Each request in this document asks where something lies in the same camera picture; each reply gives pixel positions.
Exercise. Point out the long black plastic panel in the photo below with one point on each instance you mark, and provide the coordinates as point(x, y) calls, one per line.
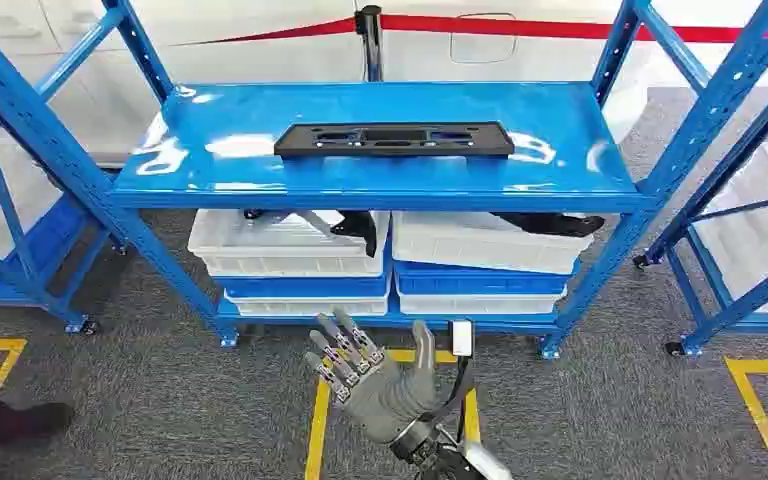
point(394, 149)

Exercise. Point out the blue plastic crate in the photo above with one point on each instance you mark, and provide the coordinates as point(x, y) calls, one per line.
point(304, 286)
point(477, 281)

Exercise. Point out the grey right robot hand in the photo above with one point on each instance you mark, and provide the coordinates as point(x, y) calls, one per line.
point(384, 397)

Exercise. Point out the red barrier belt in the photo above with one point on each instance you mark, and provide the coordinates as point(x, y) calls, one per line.
point(523, 28)

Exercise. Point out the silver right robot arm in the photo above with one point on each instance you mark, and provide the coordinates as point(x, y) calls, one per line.
point(480, 464)

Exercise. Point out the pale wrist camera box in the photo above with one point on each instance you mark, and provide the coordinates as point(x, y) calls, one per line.
point(462, 338)

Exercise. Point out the yellow floor tape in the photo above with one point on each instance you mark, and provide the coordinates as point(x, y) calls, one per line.
point(318, 430)

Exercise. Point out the blue steel shelf rack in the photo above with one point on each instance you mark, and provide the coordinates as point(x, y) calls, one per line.
point(53, 245)
point(755, 298)
point(357, 185)

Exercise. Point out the black barrier post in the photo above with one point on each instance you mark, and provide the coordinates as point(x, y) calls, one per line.
point(372, 46)

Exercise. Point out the large white plastic crate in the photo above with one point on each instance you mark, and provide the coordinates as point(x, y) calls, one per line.
point(755, 232)

